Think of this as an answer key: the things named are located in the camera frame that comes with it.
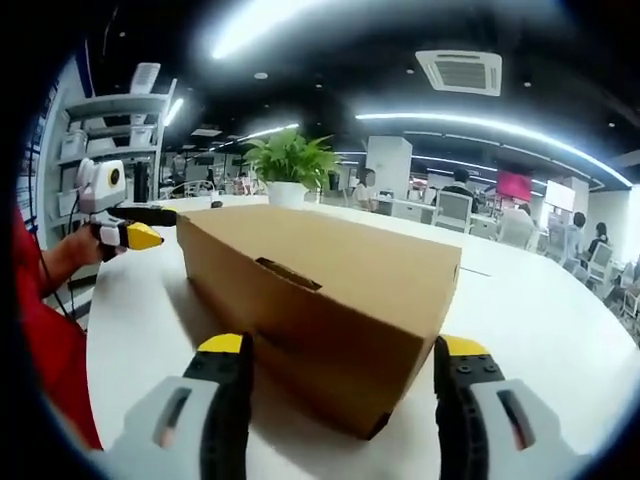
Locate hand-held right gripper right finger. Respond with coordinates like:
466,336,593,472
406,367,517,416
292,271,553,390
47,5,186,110
432,334,592,480

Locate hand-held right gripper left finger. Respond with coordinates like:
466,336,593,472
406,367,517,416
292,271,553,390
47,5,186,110
107,332,255,480

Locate brown cardboard shoe box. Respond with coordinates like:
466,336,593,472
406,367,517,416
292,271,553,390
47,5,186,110
175,203,463,441

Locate person's left hand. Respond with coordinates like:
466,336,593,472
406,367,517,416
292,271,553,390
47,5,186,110
74,223,129,264

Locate white shelf rack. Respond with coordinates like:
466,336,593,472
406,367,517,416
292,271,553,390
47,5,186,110
52,77,179,221

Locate person in red shirt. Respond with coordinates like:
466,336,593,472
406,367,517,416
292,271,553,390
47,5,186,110
10,204,105,451

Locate green plant in white pot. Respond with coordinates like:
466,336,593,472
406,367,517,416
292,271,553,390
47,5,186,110
242,128,344,210

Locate white office chair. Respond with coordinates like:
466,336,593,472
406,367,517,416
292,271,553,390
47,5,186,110
497,209,539,251
432,191,474,234
589,242,616,289

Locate ceiling light strip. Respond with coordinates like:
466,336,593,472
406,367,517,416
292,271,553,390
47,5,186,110
355,112,632,187
209,0,351,60

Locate pink screen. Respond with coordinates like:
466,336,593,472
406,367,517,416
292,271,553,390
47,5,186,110
495,169,534,199

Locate white pillar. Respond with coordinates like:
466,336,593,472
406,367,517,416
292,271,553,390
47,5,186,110
367,135,414,201

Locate white screen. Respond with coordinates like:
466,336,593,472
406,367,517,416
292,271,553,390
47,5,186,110
544,179,575,209

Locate white ceiling air vent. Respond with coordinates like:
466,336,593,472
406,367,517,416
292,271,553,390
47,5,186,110
414,48,503,96

